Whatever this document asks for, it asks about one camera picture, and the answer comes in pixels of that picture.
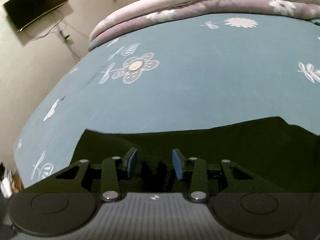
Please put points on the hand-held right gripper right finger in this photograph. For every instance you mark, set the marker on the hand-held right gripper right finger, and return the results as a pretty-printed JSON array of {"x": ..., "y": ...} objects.
[{"x": 177, "y": 165}]

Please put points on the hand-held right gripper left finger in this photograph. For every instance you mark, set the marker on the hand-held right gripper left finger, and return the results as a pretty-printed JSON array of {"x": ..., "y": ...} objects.
[{"x": 132, "y": 163}]

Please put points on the pink floral quilt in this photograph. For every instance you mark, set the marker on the pink floral quilt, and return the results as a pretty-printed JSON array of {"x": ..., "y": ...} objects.
[{"x": 200, "y": 0}]

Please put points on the wall television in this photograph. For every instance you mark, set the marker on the wall television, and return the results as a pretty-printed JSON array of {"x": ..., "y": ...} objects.
[{"x": 35, "y": 5}]

